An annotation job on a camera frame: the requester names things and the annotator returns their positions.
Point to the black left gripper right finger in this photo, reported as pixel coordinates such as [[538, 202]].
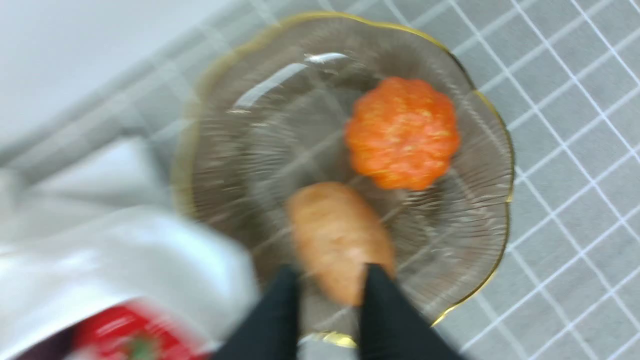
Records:
[[390, 328]]

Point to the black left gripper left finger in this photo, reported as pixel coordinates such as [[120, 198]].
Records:
[[271, 330]]

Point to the brown potato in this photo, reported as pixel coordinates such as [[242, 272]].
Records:
[[336, 235]]

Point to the white cloth tote bag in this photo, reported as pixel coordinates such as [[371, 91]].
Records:
[[102, 233]]

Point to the red bell pepper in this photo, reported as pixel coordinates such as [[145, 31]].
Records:
[[135, 331]]

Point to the orange pumpkin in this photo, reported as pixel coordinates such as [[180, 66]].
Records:
[[402, 134]]

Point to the gold-rimmed glass plate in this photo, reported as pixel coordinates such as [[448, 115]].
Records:
[[268, 119]]

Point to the grey checked tablecloth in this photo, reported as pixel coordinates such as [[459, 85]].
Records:
[[563, 74]]

